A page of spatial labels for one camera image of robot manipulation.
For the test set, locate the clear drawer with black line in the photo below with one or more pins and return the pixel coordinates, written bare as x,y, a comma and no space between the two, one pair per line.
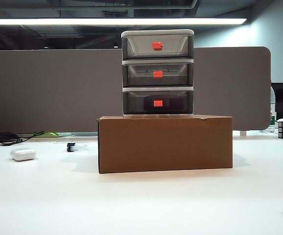
136,80

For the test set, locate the clear drawer, white inside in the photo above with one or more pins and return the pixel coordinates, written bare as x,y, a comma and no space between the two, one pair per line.
136,49

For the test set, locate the brown cardboard box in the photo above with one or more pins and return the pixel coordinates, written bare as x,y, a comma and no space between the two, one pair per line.
165,147

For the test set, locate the small black blue clip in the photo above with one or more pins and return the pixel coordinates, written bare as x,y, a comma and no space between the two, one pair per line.
70,147

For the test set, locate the flat green item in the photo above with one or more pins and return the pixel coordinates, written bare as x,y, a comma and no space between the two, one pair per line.
50,134

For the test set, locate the grey-brown desk partition panel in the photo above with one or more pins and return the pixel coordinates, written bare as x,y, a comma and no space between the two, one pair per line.
46,90

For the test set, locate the long white ceiling light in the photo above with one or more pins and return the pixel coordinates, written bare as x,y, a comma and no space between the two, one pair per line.
107,21

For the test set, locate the white earbud case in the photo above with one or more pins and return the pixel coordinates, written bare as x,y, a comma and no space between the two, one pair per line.
22,154

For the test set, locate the clear bottle, green label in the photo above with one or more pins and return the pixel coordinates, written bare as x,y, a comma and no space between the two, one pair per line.
272,120

